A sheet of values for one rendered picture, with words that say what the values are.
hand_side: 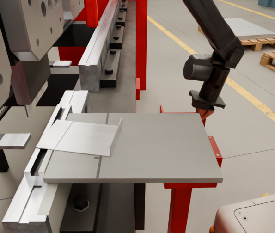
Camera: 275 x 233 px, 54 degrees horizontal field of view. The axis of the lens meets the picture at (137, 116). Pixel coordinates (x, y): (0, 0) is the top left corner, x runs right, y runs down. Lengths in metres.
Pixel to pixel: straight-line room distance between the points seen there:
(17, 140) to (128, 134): 0.19
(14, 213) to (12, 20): 0.26
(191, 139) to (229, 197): 1.32
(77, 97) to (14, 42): 0.39
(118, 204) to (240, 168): 1.54
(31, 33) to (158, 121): 0.30
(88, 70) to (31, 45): 0.58
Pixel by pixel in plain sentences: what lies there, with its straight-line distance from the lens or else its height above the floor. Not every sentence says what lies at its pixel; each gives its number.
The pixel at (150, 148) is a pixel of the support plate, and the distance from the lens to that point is 0.45.
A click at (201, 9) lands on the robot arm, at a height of 1.16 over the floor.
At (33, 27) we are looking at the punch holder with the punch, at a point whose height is 1.21.
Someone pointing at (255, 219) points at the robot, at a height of 0.28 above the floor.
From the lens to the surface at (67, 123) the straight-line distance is 0.52.
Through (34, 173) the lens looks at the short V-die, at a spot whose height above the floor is 0.99.
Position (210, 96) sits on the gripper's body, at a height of 0.91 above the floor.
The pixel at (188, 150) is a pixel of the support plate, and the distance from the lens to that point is 0.45.
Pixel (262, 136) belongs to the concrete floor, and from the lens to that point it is 2.37.
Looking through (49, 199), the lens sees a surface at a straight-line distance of 0.43.
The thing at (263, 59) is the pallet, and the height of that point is 0.07.
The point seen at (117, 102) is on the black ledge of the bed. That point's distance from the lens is 0.83.
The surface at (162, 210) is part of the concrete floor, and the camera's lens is 1.64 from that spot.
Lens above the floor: 1.29
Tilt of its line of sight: 33 degrees down
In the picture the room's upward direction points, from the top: straight up
